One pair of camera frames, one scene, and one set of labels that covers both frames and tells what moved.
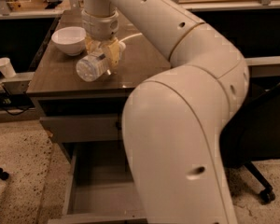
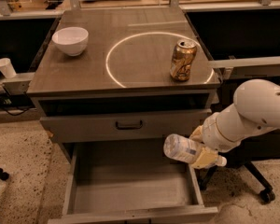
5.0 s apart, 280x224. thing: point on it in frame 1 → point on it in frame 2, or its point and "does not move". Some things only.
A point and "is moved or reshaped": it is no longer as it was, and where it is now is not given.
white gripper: x=100 y=26 → x=212 y=133
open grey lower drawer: x=99 y=187 does not move
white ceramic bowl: x=70 y=39 does not move
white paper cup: x=6 y=67 does not move
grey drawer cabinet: x=84 y=119 does not move
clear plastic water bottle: x=93 y=67 is moved or reshaped
